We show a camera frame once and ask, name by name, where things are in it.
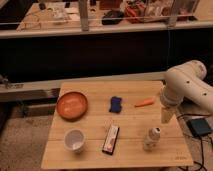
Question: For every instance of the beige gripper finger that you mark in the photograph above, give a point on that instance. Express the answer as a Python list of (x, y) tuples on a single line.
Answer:
[(166, 114)]

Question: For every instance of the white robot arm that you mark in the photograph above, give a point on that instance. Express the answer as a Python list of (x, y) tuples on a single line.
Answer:
[(185, 81)]

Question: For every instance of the black power adapter box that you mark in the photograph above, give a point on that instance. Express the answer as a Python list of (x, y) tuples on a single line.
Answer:
[(199, 127)]

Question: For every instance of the orange carrot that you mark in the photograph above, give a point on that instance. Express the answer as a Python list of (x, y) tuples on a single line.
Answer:
[(145, 102)]

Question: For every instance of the blue sponge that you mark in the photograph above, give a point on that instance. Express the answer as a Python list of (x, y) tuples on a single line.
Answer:
[(115, 104)]

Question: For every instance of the white cup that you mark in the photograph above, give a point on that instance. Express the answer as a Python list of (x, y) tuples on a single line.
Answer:
[(74, 140)]

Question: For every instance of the black rectangular harmonica box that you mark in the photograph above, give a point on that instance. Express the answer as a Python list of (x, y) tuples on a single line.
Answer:
[(110, 140)]

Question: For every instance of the black bag on shelf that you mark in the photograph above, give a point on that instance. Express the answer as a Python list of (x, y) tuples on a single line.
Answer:
[(112, 17)]

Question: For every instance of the white plastic bottle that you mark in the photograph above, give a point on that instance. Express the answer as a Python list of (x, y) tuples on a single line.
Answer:
[(151, 139)]

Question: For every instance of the red object on shelf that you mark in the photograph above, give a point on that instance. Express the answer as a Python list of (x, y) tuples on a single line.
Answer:
[(134, 14)]

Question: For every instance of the metal shelf post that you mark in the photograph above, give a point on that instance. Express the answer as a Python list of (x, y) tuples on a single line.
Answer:
[(83, 11)]

